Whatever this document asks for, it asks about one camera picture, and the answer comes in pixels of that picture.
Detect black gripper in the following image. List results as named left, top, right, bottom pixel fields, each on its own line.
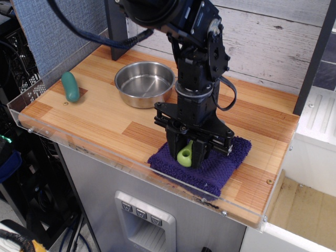
left=154, top=83, right=234, bottom=169

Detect green handled grey spatula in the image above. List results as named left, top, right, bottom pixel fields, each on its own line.
left=176, top=140, right=193, bottom=167

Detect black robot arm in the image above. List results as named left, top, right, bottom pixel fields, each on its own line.
left=118, top=1, right=234, bottom=169

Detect purple towel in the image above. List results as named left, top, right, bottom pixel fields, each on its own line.
left=148, top=136, right=252, bottom=196

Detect grey toy fridge cabinet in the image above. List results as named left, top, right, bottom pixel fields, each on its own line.
left=60, top=146, right=246, bottom=251

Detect silver dispenser panel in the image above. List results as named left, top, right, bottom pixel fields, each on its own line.
left=114, top=191, right=177, bottom=251

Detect green toy cucumber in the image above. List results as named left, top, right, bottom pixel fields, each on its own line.
left=61, top=72, right=80, bottom=102

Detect white toy sink unit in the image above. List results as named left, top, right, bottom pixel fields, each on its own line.
left=241, top=87, right=335, bottom=251

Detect steel pot with handle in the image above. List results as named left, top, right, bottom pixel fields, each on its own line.
left=114, top=61, right=175, bottom=109

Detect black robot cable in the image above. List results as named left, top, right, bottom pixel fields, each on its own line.
left=47, top=0, right=154, bottom=49

